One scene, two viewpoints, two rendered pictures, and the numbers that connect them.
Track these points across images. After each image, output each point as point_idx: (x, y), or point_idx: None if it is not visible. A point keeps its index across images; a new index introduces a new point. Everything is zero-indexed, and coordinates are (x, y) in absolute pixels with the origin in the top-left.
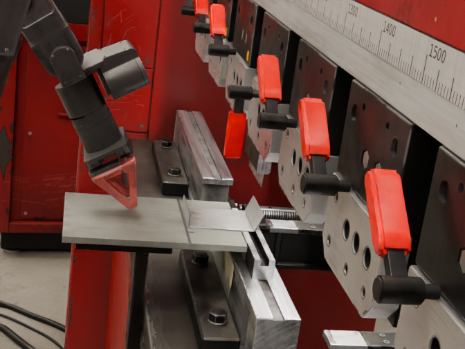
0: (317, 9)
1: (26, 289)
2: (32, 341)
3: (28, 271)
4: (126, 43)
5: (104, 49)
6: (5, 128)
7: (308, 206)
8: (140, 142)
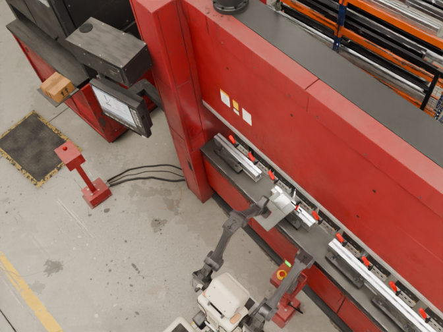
0: (325, 211)
1: (138, 155)
2: (163, 175)
3: (130, 146)
4: (264, 197)
5: (260, 201)
6: (99, 116)
7: (333, 234)
8: (206, 147)
